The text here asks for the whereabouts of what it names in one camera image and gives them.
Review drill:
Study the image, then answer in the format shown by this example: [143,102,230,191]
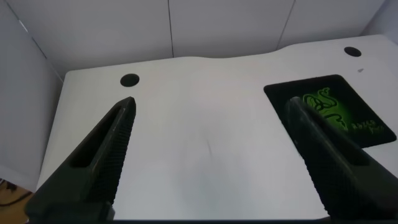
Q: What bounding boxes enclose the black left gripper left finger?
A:
[24,96,137,223]

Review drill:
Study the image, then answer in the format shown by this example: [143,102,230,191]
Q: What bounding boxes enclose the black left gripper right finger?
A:
[285,96,398,221]

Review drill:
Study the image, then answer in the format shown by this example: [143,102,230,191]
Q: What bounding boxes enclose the black green Razer mouse pad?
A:
[263,73,397,149]

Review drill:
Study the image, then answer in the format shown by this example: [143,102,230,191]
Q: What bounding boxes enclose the black round desk grommet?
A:
[119,73,141,88]
[343,46,363,58]

